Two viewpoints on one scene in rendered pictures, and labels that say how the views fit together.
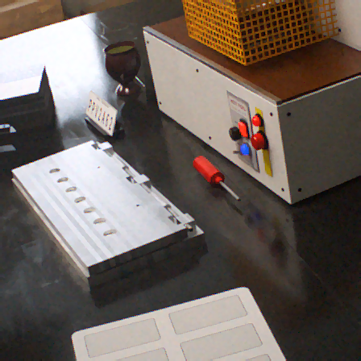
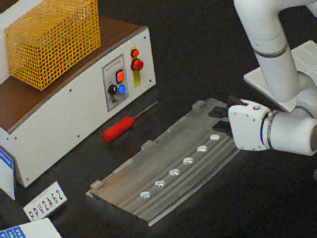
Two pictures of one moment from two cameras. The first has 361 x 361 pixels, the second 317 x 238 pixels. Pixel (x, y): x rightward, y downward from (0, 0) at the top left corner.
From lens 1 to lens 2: 2.71 m
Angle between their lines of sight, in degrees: 92
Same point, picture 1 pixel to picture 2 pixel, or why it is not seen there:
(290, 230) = (181, 80)
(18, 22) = not seen: outside the picture
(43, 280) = (262, 156)
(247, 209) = (160, 103)
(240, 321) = not seen: hidden behind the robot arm
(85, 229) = (226, 139)
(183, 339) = not seen: hidden behind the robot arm
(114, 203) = (189, 140)
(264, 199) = (145, 100)
